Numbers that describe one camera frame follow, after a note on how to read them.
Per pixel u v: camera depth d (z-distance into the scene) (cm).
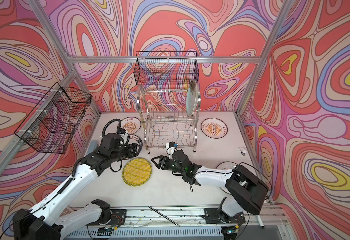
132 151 70
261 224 70
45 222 39
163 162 71
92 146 96
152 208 77
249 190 43
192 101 80
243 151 95
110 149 58
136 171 88
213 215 74
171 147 75
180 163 62
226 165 88
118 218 73
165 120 89
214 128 110
